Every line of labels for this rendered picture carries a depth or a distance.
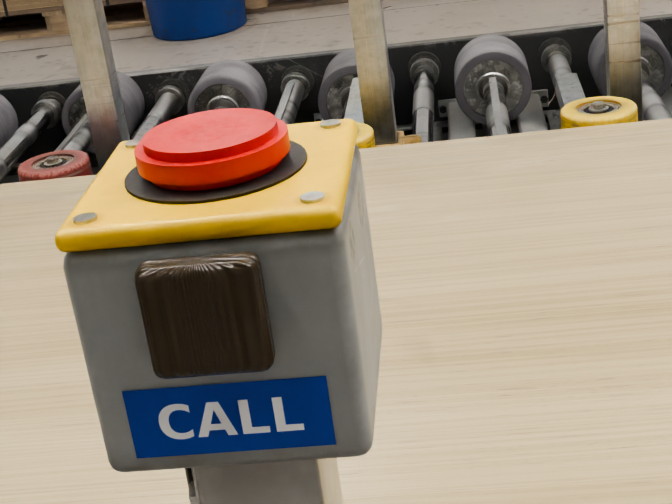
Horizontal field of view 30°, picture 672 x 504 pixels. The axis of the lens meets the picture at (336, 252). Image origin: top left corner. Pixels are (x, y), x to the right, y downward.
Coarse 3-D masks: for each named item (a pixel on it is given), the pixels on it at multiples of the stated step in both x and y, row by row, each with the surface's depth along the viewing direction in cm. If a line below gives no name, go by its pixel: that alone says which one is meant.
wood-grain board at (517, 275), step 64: (576, 128) 129; (640, 128) 127; (0, 192) 134; (64, 192) 131; (384, 192) 119; (448, 192) 117; (512, 192) 115; (576, 192) 113; (640, 192) 111; (0, 256) 117; (384, 256) 106; (448, 256) 104; (512, 256) 102; (576, 256) 101; (640, 256) 99; (0, 320) 104; (64, 320) 102; (384, 320) 95; (448, 320) 93; (512, 320) 92; (576, 320) 91; (640, 320) 90; (0, 384) 93; (64, 384) 92; (384, 384) 86; (448, 384) 85; (512, 384) 84; (576, 384) 83; (640, 384) 82; (0, 448) 85; (64, 448) 84; (384, 448) 79; (448, 448) 78; (512, 448) 77; (576, 448) 76; (640, 448) 75
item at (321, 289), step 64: (320, 128) 35; (128, 192) 32; (192, 192) 31; (256, 192) 31; (320, 192) 30; (64, 256) 31; (128, 256) 30; (320, 256) 30; (128, 320) 31; (320, 320) 30; (128, 384) 32; (192, 384) 31; (128, 448) 32; (320, 448) 32
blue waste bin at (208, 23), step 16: (160, 0) 582; (176, 0) 579; (192, 0) 578; (208, 0) 580; (224, 0) 584; (240, 0) 594; (160, 16) 587; (176, 16) 582; (192, 16) 581; (208, 16) 583; (224, 16) 587; (240, 16) 596; (160, 32) 592; (176, 32) 586; (192, 32) 585; (208, 32) 586; (224, 32) 589
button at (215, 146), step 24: (192, 120) 33; (216, 120) 33; (240, 120) 33; (264, 120) 32; (144, 144) 32; (168, 144) 32; (192, 144) 31; (216, 144) 31; (240, 144) 31; (264, 144) 31; (288, 144) 32; (144, 168) 32; (168, 168) 31; (192, 168) 31; (216, 168) 31; (240, 168) 31; (264, 168) 31
